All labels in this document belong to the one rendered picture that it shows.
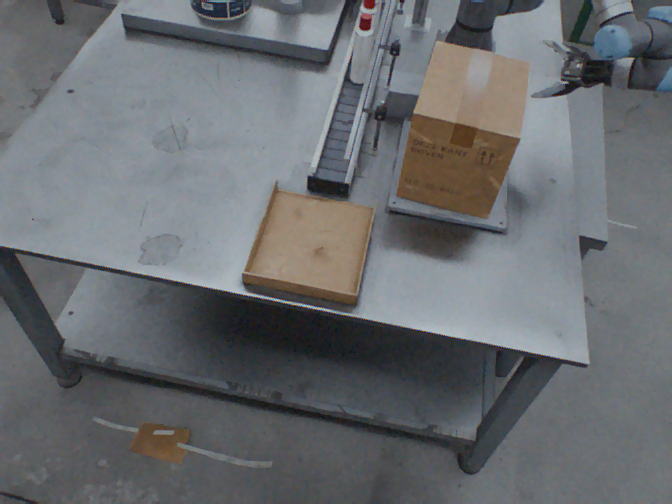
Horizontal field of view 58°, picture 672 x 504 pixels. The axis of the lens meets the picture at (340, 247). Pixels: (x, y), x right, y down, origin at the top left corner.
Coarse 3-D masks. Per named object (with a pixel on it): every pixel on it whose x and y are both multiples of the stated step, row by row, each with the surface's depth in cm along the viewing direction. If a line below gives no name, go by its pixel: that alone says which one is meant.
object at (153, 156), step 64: (128, 0) 204; (448, 0) 220; (128, 64) 182; (192, 64) 185; (256, 64) 187; (320, 64) 190; (64, 128) 163; (128, 128) 165; (192, 128) 167; (256, 128) 169; (320, 128) 171; (384, 128) 173; (0, 192) 147; (64, 192) 149; (128, 192) 151; (192, 192) 152; (256, 192) 154; (320, 192) 156; (384, 192) 158; (512, 192) 161; (64, 256) 137; (128, 256) 139; (192, 256) 140; (384, 256) 144; (448, 256) 146; (512, 256) 147; (576, 256) 149; (384, 320) 133; (448, 320) 135; (512, 320) 136; (576, 320) 137
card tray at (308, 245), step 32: (288, 192) 154; (288, 224) 148; (320, 224) 148; (352, 224) 149; (256, 256) 141; (288, 256) 142; (320, 256) 142; (352, 256) 143; (288, 288) 135; (320, 288) 132; (352, 288) 137
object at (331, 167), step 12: (384, 24) 198; (348, 72) 180; (372, 72) 181; (348, 84) 177; (348, 96) 173; (360, 96) 174; (336, 108) 169; (348, 108) 170; (336, 120) 166; (348, 120) 167; (360, 120) 167; (336, 132) 163; (348, 132) 164; (324, 144) 160; (336, 144) 160; (324, 156) 157; (336, 156) 157; (324, 168) 154; (336, 168) 154; (336, 180) 152
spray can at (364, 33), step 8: (360, 16) 162; (368, 16) 162; (360, 24) 163; (368, 24) 163; (360, 32) 164; (368, 32) 164; (360, 40) 166; (368, 40) 166; (360, 48) 167; (368, 48) 168; (352, 56) 172; (360, 56) 169; (368, 56) 170; (352, 64) 173; (360, 64) 171; (368, 64) 173; (352, 72) 175; (360, 72) 173; (352, 80) 177; (360, 80) 176
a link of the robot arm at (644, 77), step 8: (632, 64) 148; (640, 64) 147; (648, 64) 145; (656, 64) 144; (664, 64) 143; (632, 72) 148; (640, 72) 147; (648, 72) 146; (656, 72) 145; (664, 72) 144; (632, 80) 148; (640, 80) 147; (648, 80) 146; (656, 80) 145; (664, 80) 144; (632, 88) 150; (640, 88) 149; (648, 88) 148; (656, 88) 147; (664, 88) 146
